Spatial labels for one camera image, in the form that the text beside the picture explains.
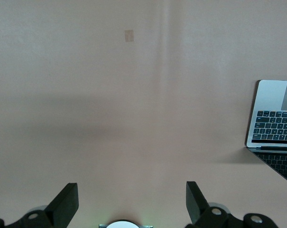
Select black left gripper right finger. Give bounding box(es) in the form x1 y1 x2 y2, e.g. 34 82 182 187
185 181 280 228

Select silver laptop with apple logo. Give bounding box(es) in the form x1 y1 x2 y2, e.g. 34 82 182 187
245 79 287 186

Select small brown tape patch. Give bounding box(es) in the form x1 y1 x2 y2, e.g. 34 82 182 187
124 29 135 43

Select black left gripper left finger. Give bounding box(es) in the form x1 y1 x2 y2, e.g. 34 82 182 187
0 182 80 228

